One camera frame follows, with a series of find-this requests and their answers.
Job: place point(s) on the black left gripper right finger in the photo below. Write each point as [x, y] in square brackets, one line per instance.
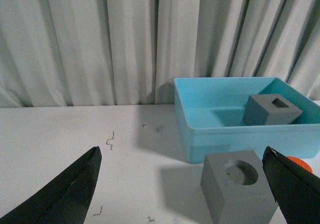
[295, 189]

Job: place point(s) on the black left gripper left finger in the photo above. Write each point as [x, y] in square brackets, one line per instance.
[66, 198]

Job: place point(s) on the orange cylinder part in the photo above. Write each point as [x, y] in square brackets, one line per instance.
[301, 164]

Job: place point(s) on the gray block with round hole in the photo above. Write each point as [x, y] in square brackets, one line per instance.
[236, 189]

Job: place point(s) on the gray block with square hole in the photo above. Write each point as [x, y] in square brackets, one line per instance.
[270, 109]

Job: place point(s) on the blue plastic box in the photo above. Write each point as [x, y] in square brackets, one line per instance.
[210, 118]

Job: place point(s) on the white pleated curtain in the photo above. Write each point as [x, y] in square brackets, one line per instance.
[121, 52]

